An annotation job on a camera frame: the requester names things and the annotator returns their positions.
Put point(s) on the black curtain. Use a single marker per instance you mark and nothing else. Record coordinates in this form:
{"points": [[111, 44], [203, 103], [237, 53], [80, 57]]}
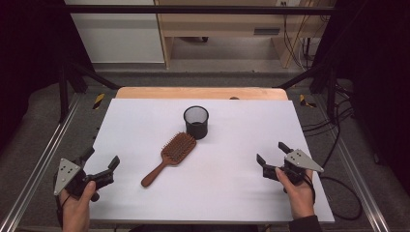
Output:
{"points": [[29, 48], [380, 64]]}

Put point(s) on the white cabinet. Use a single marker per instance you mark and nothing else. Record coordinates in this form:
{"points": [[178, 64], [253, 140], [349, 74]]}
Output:
{"points": [[119, 38]]}

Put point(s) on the wooden paddle hairbrush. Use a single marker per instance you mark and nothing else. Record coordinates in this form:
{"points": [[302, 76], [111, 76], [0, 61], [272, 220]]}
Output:
{"points": [[179, 148]]}

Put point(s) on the person's right hand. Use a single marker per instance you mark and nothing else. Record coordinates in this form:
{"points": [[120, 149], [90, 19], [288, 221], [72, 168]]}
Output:
{"points": [[299, 199]]}

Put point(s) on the wooden table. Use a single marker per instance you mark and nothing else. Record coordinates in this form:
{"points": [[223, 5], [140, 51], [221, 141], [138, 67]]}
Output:
{"points": [[161, 92]]}

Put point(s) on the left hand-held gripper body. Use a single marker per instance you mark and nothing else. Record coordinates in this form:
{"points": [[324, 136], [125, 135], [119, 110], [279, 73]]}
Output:
{"points": [[69, 175]]}

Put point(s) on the black metal stand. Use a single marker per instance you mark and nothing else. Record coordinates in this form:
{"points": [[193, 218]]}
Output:
{"points": [[331, 93], [63, 96]]}

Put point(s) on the black metal crossbar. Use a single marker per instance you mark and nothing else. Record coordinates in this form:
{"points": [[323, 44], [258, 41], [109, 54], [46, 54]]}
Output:
{"points": [[193, 9]]}

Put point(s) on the aluminium rail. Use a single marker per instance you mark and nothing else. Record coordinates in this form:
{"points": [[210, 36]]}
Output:
{"points": [[364, 193], [38, 161]]}

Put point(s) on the black mesh cup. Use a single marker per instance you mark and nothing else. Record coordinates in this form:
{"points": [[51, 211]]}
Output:
{"points": [[196, 130]]}

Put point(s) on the white board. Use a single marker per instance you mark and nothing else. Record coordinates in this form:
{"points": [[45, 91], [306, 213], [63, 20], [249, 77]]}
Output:
{"points": [[206, 193]]}

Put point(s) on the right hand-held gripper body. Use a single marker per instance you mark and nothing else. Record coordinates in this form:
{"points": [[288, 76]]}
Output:
{"points": [[299, 161]]}

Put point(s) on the person's left hand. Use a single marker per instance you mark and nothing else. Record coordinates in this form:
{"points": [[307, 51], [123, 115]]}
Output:
{"points": [[75, 212]]}

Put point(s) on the yellow black tape strip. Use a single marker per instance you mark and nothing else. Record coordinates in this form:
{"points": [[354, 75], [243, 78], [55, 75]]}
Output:
{"points": [[99, 101], [303, 100]]}

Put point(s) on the light wooden desk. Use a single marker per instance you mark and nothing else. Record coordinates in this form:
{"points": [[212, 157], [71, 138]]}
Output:
{"points": [[219, 24]]}

